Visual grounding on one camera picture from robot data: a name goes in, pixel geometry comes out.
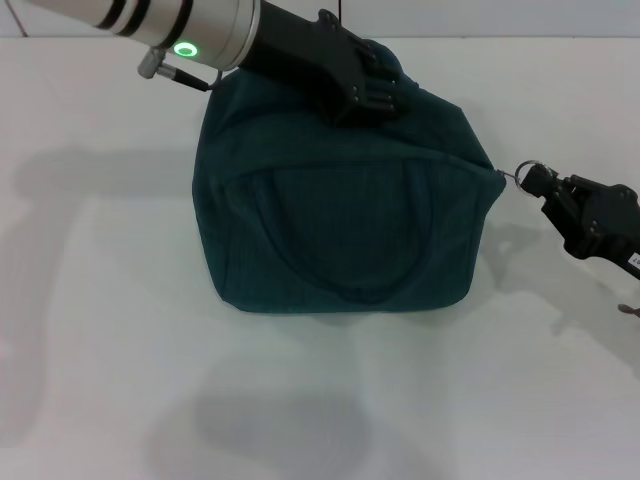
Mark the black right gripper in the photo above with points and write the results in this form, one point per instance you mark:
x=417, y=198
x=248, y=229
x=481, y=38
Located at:
x=610, y=225

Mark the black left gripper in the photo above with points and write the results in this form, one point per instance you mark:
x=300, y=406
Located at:
x=310, y=55

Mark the dark teal insulated lunch bag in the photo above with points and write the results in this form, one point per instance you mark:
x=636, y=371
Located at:
x=350, y=225

